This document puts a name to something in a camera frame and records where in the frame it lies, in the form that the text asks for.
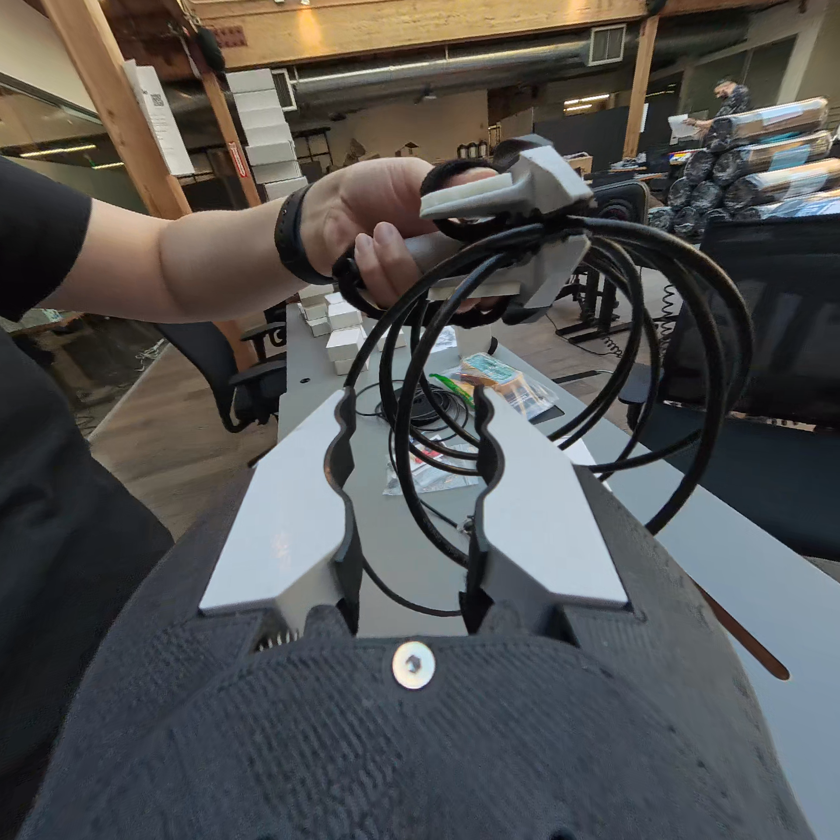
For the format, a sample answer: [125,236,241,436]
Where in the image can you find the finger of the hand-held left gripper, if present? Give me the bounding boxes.
[497,134,596,221]
[507,233,593,326]

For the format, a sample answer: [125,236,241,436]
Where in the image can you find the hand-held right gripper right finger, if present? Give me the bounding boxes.
[459,384,631,636]

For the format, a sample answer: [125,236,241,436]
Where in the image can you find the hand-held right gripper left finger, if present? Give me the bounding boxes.
[199,387,365,635]

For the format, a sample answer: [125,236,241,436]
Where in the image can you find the black ethernet cable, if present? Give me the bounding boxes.
[344,211,756,572]

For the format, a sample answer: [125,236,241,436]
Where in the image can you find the person's left forearm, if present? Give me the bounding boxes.
[39,190,290,326]

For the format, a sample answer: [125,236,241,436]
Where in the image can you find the long grey desk black legs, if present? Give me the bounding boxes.
[556,259,632,347]

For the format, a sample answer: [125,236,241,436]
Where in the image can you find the person's left hand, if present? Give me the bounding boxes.
[298,157,500,316]

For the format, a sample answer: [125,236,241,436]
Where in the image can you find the packaged yellow multimeter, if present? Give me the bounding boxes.
[430,353,559,421]

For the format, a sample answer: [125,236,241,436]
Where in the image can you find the small clear bag red parts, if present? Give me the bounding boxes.
[382,459,481,497]

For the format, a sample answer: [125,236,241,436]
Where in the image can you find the black wristband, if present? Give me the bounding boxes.
[274,184,336,286]

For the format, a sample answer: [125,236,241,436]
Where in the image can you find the white vent grille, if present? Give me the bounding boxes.
[586,24,629,67]

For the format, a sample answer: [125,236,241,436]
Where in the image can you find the black office chair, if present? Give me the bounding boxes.
[154,303,290,435]
[619,211,840,562]

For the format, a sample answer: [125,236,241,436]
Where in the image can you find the stack of dark rolled mats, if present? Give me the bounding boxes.
[648,97,840,232]

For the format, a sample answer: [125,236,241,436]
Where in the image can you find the stack of white boxes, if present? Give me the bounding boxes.
[226,69,408,376]

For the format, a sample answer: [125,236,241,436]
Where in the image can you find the person's dark clothing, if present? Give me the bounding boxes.
[0,156,175,840]

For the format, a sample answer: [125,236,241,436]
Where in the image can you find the white paper notice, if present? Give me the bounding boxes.
[123,59,196,177]

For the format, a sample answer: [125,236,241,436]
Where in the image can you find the metal air duct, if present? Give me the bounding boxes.
[289,16,752,109]

